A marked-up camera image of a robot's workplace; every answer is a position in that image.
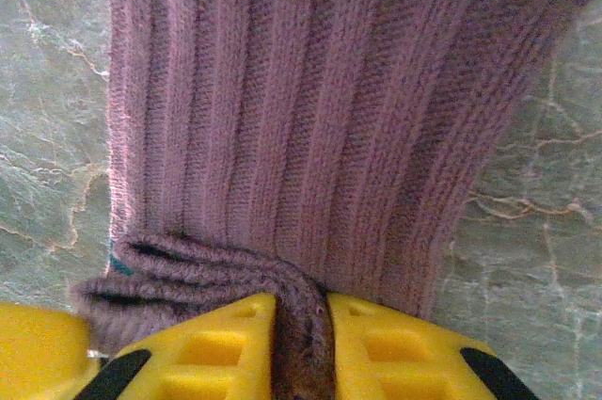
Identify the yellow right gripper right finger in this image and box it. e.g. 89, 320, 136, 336
327, 294, 542, 400

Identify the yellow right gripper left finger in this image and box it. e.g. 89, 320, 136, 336
74, 293, 277, 400

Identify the purple ribbed sock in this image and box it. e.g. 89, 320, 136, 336
70, 0, 596, 400

